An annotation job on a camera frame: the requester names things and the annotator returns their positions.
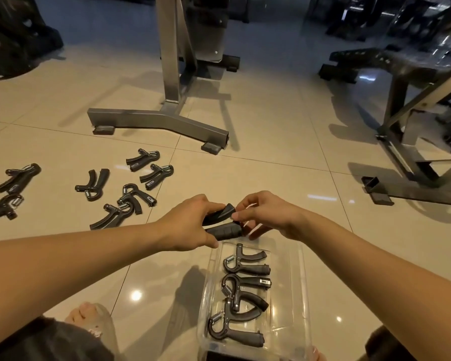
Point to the person's left hand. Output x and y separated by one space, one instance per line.
184 225

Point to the person's right hand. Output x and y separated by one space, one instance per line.
274 214

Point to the clear plastic storage box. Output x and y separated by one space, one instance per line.
293 297

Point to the person's left forearm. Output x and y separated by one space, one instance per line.
60 270

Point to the person's right forearm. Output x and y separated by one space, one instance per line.
379 281

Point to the grey metal rack stand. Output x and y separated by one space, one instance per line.
154 122

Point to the beige left slipper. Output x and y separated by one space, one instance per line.
105 330

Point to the black weight bench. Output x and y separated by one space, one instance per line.
361 56

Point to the dark dumbbell rack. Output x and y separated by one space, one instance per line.
361 14

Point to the grey metal machine frame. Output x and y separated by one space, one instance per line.
417 191

